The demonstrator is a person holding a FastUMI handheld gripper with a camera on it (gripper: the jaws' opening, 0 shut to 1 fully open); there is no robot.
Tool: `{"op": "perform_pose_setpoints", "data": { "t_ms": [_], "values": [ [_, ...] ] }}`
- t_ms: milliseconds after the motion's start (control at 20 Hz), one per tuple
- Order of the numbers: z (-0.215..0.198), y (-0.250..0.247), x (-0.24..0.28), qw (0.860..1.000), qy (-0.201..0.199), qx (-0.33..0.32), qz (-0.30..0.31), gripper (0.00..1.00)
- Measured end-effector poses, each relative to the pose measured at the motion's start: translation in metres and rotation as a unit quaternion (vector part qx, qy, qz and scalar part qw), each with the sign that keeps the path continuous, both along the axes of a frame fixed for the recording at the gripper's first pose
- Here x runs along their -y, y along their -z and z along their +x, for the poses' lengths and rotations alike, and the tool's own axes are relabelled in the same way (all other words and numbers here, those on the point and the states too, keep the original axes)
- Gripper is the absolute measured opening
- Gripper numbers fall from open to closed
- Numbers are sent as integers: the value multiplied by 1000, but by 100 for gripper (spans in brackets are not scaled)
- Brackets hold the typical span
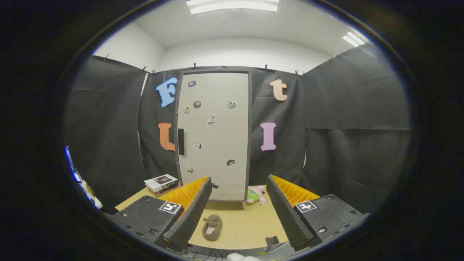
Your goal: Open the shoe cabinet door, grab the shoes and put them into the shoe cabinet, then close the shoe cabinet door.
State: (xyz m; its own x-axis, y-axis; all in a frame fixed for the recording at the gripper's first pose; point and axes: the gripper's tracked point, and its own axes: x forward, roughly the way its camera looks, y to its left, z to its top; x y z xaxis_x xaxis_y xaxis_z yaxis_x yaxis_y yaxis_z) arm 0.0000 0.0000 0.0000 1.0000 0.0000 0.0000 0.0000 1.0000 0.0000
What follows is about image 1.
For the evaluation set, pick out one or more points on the long ceiling light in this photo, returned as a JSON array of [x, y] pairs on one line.
[[232, 5]]

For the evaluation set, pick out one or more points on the white cloth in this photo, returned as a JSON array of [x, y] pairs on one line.
[[241, 257]]

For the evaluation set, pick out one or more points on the dark grey shoe cabinet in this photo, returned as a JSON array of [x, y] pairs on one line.
[[250, 127]]

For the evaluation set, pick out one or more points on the small ceiling light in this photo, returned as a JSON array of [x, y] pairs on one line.
[[353, 39]]

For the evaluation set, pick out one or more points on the black backdrop cloth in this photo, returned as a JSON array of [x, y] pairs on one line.
[[344, 145]]

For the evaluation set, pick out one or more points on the pink and green plush toy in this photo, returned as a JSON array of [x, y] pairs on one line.
[[256, 194]]

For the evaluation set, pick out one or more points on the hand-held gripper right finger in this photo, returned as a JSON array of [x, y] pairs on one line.
[[286, 214]]

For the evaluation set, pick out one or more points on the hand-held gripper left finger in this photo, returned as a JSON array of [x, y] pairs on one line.
[[194, 214]]

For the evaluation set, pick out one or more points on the brown fluffy shoe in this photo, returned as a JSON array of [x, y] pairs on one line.
[[214, 232]]

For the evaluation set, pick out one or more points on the small black clip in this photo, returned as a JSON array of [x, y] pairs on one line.
[[272, 240]]

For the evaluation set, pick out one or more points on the light grey shoe cabinet door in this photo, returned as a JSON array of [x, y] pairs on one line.
[[217, 163]]

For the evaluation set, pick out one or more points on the colourful printed object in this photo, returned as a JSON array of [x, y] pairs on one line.
[[85, 188]]

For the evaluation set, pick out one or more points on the white book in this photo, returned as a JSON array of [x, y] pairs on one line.
[[159, 183]]

